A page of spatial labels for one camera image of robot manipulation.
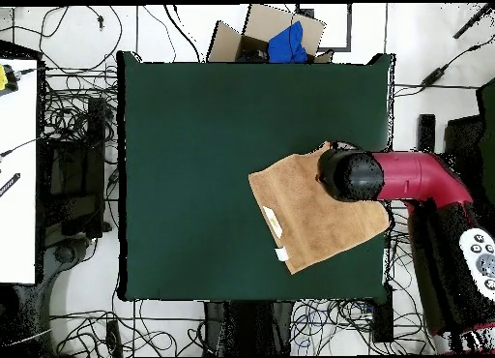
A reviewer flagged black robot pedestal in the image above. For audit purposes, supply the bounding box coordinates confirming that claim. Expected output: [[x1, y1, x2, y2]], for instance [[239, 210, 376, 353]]
[[203, 300, 296, 357]]

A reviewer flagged brown cardboard box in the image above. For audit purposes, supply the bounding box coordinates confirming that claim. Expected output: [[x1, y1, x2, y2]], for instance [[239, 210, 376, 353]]
[[206, 3, 335, 64]]

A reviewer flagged black upright post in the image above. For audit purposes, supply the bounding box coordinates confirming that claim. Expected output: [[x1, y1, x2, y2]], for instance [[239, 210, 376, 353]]
[[416, 113, 437, 154]]

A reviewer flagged white desk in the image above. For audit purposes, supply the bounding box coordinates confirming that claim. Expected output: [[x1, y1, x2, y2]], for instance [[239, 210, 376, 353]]
[[0, 58, 39, 285]]

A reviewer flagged black computer tower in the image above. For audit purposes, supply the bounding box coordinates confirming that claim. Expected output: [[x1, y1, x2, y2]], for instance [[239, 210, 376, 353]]
[[40, 97, 107, 239]]

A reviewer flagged black square frame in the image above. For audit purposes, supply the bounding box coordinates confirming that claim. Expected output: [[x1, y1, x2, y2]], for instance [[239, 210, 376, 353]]
[[295, 3, 353, 52]]

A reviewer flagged dark green table cloth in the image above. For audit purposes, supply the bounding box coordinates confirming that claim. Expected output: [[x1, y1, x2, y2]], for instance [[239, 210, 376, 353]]
[[116, 50, 395, 302]]

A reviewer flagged blue cloth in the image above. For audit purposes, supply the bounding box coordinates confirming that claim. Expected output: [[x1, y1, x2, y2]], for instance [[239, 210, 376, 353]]
[[267, 20, 309, 64]]

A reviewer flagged black slanted bar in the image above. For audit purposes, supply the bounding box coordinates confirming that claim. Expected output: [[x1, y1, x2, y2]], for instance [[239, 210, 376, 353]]
[[452, 3, 495, 41]]

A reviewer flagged yellow and black tool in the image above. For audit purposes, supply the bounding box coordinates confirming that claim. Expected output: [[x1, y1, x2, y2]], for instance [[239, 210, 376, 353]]
[[0, 64, 19, 93]]

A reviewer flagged tan terry towel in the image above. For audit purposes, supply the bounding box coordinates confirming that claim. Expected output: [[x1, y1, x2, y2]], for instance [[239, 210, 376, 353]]
[[247, 140, 392, 276]]

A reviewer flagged black power adapter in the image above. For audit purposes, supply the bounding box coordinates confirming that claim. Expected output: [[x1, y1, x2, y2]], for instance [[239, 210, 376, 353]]
[[420, 65, 451, 88]]

